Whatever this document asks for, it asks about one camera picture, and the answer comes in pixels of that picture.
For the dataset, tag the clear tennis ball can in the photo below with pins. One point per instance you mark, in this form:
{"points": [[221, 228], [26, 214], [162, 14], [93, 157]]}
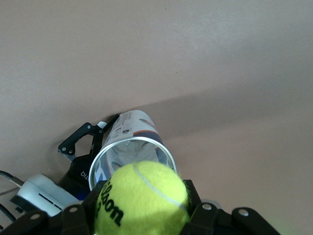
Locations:
{"points": [[137, 127]]}

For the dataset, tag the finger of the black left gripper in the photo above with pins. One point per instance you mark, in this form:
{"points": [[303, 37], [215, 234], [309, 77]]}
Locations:
{"points": [[73, 139]]}

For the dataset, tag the brown table mat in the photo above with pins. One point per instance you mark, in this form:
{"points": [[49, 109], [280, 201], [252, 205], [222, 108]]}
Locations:
{"points": [[195, 49]]}

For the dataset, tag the yellow Wilson tennis ball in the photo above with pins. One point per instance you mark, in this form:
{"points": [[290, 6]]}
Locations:
{"points": [[141, 200]]}

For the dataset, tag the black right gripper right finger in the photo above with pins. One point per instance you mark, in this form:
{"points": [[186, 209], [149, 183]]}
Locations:
{"points": [[205, 220]]}

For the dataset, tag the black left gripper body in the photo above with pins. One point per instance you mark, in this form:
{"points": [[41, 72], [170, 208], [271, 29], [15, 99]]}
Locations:
{"points": [[78, 176]]}

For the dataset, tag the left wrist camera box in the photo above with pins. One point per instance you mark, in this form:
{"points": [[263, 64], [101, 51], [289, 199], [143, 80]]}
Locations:
{"points": [[39, 193]]}

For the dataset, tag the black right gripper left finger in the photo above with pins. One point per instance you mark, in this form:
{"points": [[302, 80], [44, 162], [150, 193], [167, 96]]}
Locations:
{"points": [[78, 220]]}

